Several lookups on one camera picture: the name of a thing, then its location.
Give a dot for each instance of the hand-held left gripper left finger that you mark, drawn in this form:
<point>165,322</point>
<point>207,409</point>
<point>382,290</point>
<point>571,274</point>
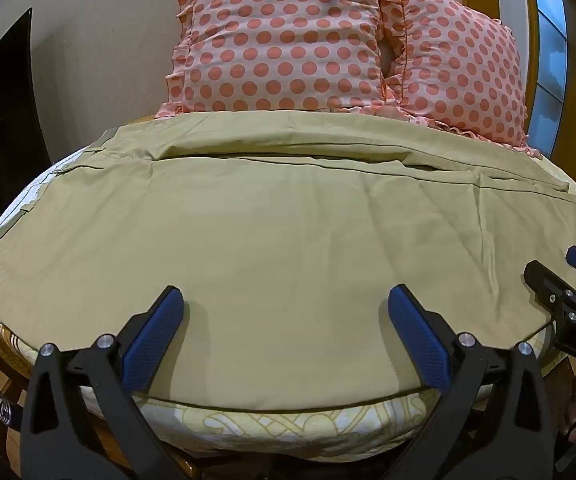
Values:
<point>150,340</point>

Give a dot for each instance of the bed with yellow patterned sheet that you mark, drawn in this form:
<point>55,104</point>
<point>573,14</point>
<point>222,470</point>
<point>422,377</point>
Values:
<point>268,427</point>

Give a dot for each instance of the dark television screen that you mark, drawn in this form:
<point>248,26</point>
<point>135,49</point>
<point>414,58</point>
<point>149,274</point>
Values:
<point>3,130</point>

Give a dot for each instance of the small polka-dot ruffled pillow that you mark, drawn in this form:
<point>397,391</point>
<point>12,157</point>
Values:
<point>460,65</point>

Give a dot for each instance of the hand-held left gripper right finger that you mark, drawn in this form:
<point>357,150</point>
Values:
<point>420,340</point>

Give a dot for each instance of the large polka-dot ruffled pillow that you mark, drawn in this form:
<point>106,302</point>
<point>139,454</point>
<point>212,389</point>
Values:
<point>283,35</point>

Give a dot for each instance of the window with golden frame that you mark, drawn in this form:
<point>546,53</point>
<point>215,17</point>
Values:
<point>550,45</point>

